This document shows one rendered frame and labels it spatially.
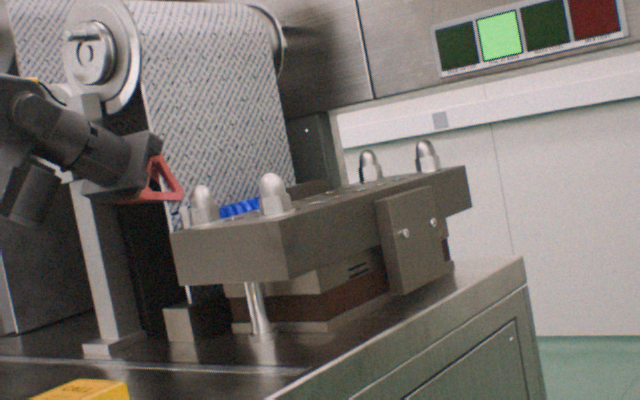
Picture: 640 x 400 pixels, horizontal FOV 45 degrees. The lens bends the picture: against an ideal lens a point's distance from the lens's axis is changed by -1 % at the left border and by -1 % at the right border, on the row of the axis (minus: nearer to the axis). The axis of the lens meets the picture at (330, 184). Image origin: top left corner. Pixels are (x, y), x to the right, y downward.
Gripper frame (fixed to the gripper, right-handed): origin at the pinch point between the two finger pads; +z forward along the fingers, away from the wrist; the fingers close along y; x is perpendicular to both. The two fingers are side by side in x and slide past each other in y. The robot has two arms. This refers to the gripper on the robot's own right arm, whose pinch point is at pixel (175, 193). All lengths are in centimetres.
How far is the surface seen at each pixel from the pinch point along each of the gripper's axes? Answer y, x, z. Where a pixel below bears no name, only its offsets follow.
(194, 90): 0.2, 13.3, -0.9
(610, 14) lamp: 44, 25, 20
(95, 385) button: 11.1, -24.3, -12.4
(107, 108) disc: -6.4, 8.7, -7.8
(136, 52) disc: 0.7, 13.2, -10.5
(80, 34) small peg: -4.5, 14.4, -15.0
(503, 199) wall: -84, 104, 245
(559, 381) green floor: -55, 23, 247
